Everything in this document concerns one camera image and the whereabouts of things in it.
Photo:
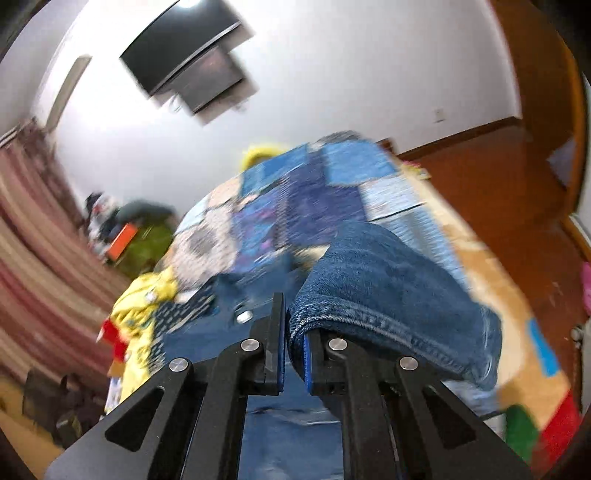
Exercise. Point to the white wall socket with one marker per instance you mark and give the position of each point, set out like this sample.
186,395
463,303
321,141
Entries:
439,115

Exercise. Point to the yellow cartoon blanket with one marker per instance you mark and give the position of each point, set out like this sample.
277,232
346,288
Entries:
138,304

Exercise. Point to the dark green pillow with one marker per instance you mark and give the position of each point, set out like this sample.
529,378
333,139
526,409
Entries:
143,210

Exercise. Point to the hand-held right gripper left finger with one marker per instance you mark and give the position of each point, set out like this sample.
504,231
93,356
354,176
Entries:
278,374

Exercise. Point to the striped curtain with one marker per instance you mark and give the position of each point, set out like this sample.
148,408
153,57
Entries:
41,258

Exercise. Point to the pink cloth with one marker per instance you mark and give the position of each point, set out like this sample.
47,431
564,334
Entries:
587,288

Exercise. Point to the yellow plush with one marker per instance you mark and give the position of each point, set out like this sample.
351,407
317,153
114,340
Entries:
258,154

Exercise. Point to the pile of clothes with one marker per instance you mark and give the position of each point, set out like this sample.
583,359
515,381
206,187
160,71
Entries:
99,212

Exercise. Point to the black wall television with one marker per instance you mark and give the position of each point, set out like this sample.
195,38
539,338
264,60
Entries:
184,41

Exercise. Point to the green patterned bag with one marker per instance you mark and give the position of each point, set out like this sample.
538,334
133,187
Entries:
147,249

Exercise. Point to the orange box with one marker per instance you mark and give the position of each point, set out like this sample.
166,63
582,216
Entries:
121,242

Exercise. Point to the small wall monitor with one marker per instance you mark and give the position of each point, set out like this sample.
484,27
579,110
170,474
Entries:
207,81

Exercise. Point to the blue jeans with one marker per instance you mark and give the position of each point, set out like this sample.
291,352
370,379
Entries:
392,286

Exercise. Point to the black bag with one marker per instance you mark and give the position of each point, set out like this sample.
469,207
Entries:
60,401

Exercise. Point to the wooden door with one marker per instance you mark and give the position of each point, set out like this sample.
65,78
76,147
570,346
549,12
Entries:
540,69

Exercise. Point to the red cloth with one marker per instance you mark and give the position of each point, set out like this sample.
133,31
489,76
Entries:
113,334

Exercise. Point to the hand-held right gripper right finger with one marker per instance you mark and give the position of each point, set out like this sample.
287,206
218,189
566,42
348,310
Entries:
308,369

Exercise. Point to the white air conditioner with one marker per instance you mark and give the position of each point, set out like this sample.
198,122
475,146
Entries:
69,87

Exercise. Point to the patchwork bed sheet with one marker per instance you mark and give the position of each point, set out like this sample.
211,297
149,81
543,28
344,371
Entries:
341,194

